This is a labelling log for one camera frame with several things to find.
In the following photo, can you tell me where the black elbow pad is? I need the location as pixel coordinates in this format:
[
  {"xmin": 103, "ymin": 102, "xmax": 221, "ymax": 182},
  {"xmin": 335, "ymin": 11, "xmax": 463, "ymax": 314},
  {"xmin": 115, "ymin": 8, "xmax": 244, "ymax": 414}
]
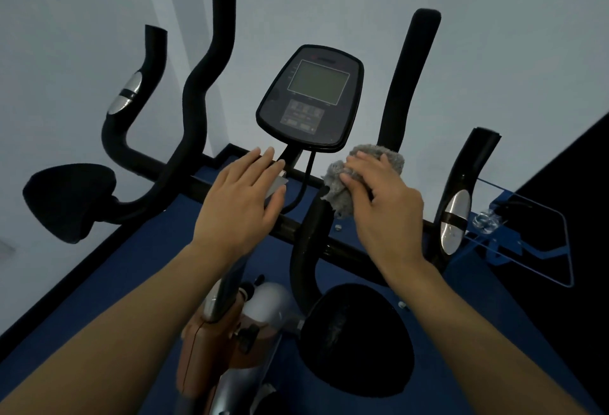
[
  {"xmin": 298, "ymin": 283, "xmax": 416, "ymax": 399},
  {"xmin": 22, "ymin": 164, "xmax": 118, "ymax": 244}
]

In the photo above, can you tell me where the small white tag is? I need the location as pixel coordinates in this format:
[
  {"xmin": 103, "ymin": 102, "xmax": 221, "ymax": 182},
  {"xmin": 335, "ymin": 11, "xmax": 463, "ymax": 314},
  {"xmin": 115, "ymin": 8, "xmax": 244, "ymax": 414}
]
[{"xmin": 264, "ymin": 170, "xmax": 290, "ymax": 199}]

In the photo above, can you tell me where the orange and silver bike frame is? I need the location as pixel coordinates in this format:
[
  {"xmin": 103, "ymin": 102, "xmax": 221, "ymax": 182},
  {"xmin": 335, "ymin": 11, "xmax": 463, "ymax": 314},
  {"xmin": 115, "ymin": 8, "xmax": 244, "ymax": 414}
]
[{"xmin": 175, "ymin": 255, "xmax": 306, "ymax": 415}]

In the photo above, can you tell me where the black exercise bike handlebar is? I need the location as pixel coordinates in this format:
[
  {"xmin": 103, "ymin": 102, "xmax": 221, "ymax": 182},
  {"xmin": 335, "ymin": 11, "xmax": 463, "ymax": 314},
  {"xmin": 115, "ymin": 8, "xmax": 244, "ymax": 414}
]
[{"xmin": 101, "ymin": 0, "xmax": 501, "ymax": 288}]

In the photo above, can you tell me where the person's right hand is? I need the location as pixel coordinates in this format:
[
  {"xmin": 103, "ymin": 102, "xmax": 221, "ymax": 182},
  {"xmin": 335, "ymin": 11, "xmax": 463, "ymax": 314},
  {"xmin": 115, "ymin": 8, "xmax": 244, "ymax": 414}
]
[{"xmin": 339, "ymin": 150, "xmax": 426, "ymax": 283}]

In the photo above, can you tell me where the black bike console display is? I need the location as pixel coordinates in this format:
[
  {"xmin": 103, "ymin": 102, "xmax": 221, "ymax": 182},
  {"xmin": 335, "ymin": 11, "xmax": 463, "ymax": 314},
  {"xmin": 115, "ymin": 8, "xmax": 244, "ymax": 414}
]
[{"xmin": 255, "ymin": 44, "xmax": 365, "ymax": 153}]

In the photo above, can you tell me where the silver pulse sensor plate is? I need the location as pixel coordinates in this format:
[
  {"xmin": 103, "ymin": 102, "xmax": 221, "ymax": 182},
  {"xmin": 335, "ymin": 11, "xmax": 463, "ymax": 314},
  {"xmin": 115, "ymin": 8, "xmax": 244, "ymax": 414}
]
[
  {"xmin": 107, "ymin": 71, "xmax": 144, "ymax": 116},
  {"xmin": 440, "ymin": 189, "xmax": 471, "ymax": 256}
]

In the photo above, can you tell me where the person's right forearm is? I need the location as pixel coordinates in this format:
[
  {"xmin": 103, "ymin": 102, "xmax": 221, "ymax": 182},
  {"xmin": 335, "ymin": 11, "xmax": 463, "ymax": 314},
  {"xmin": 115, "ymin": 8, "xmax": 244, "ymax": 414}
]
[{"xmin": 381, "ymin": 260, "xmax": 593, "ymax": 415}]

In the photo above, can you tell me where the person's left hand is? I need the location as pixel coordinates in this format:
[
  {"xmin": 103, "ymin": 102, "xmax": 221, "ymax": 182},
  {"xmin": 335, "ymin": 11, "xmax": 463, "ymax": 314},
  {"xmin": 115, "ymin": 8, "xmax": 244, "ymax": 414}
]
[{"xmin": 190, "ymin": 146, "xmax": 288, "ymax": 264}]

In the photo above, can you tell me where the clear acrylic holder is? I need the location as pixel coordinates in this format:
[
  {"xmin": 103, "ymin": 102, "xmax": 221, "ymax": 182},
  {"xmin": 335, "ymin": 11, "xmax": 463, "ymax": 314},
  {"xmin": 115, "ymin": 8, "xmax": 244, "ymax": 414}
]
[{"xmin": 462, "ymin": 177, "xmax": 575, "ymax": 289}]

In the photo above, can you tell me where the grey cleaning cloth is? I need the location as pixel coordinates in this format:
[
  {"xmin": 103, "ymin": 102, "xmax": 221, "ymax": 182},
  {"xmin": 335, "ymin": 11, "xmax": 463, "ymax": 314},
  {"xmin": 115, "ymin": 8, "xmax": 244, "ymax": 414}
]
[{"xmin": 321, "ymin": 144, "xmax": 406, "ymax": 218}]

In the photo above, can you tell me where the black console cable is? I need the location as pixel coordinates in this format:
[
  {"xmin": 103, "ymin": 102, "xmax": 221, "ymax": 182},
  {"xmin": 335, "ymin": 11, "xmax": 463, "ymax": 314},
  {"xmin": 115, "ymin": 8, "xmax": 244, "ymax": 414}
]
[{"xmin": 281, "ymin": 151, "xmax": 318, "ymax": 215}]

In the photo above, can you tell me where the person's left forearm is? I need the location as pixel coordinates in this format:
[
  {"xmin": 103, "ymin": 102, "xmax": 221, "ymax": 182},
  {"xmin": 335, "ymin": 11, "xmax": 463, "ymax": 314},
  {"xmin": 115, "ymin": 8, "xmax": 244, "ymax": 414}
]
[{"xmin": 0, "ymin": 241, "xmax": 250, "ymax": 415}]

